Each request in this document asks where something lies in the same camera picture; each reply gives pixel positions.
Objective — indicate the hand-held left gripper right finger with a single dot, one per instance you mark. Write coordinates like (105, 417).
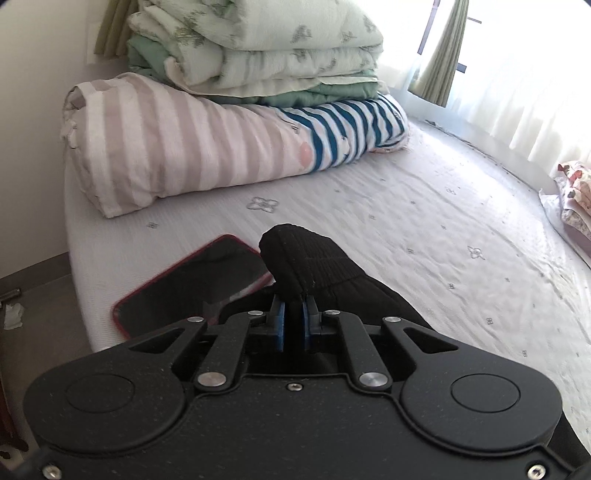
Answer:
(307, 327)

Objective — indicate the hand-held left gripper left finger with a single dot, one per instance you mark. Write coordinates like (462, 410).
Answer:
(278, 325)

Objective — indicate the black pants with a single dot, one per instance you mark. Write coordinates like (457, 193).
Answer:
(304, 258)

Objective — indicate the red smartphone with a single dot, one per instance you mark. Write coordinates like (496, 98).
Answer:
(194, 281)

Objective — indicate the bed with white flowered sheet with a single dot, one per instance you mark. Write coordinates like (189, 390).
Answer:
(415, 230)

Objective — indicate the pink and blue striped quilt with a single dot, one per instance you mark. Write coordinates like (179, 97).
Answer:
(175, 138)

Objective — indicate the crumpled white tissue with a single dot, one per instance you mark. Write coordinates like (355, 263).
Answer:
(12, 316)

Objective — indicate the pale green floral folded quilt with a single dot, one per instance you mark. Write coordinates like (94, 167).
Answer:
(258, 41)

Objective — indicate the brown floral pillow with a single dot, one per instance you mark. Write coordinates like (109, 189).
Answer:
(577, 221)

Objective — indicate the olive green curtain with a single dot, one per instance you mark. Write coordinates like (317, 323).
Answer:
(443, 55)
(113, 27)

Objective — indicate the pink floral pillow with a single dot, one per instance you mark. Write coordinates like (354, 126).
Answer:
(577, 177)

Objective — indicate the white sheer curtain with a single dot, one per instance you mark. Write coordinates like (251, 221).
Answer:
(526, 83)

